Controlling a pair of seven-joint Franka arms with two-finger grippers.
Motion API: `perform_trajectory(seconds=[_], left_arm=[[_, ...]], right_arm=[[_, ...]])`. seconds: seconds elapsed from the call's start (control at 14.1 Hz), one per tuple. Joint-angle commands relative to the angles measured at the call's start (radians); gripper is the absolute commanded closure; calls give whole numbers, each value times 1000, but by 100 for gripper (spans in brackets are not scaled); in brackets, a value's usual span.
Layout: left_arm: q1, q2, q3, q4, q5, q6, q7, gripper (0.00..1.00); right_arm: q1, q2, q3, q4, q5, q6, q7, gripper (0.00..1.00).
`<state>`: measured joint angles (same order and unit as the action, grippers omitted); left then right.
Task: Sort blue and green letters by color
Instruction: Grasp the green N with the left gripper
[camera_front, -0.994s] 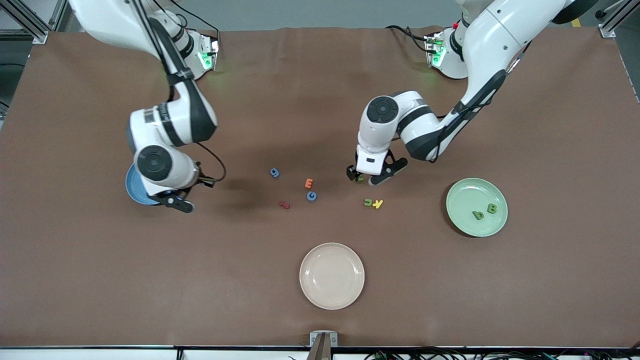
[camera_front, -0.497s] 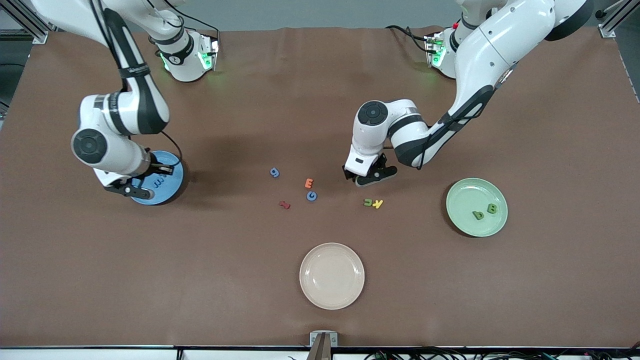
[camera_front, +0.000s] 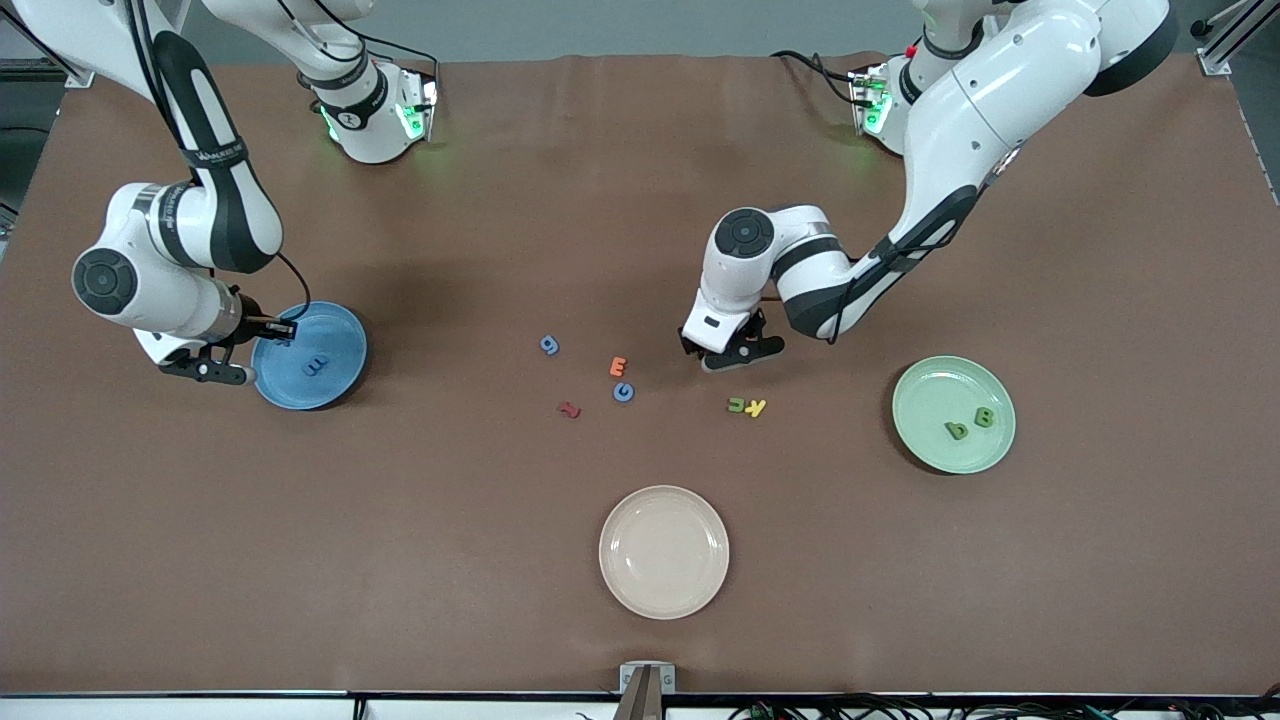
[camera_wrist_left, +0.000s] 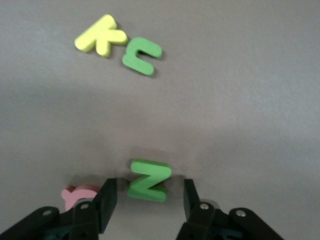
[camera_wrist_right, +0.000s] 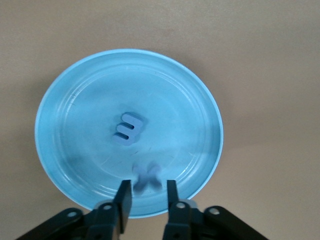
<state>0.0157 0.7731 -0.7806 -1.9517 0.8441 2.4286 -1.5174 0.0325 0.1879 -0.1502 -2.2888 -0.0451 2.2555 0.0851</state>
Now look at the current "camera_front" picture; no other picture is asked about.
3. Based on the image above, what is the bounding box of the brown table cover sheet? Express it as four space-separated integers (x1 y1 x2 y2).
0 52 1280 698

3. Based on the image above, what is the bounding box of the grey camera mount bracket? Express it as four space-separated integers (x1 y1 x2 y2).
613 662 677 720

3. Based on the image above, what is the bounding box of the white table edge rail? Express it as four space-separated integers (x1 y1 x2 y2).
0 695 1280 720

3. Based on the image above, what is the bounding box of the black left arm base cable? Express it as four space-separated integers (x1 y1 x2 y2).
770 50 863 106

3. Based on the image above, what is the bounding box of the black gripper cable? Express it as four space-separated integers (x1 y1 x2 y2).
125 0 313 326
820 185 986 346

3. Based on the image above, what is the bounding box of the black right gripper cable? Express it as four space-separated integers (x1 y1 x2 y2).
125 0 313 326

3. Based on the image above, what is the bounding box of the black right arm base cable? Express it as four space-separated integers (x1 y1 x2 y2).
355 38 443 141

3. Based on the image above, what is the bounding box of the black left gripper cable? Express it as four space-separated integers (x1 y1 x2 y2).
820 185 986 346

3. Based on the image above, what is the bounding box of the green plate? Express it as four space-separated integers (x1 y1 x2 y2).
891 355 1017 475

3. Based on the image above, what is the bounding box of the blue plate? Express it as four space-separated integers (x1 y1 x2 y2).
250 301 369 411

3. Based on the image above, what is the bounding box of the beige plate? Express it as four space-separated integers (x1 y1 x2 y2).
598 485 731 621

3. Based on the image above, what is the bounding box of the aluminium frame profile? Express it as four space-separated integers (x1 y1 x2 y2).
0 0 126 91
1195 0 1280 76

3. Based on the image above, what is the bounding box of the black arm base cable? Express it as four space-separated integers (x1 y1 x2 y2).
770 50 863 106
355 38 443 141

